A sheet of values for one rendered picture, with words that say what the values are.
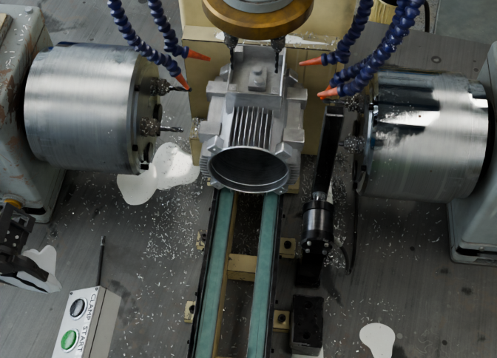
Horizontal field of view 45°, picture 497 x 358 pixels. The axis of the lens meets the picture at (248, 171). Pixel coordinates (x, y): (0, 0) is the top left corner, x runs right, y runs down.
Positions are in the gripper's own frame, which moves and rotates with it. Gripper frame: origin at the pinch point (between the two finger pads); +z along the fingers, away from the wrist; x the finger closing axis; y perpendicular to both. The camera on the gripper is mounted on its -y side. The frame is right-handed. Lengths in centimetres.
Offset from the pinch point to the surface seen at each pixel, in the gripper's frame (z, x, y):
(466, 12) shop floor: 156, -34, 194
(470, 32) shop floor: 156, -34, 181
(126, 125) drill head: 2.3, -4.2, 31.2
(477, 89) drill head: 33, -57, 43
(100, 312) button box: 7.2, -3.5, -1.2
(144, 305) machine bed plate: 30.5, 10.9, 9.9
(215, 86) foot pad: 13.6, -13.1, 45.7
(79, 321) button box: 5.8, -0.8, -2.8
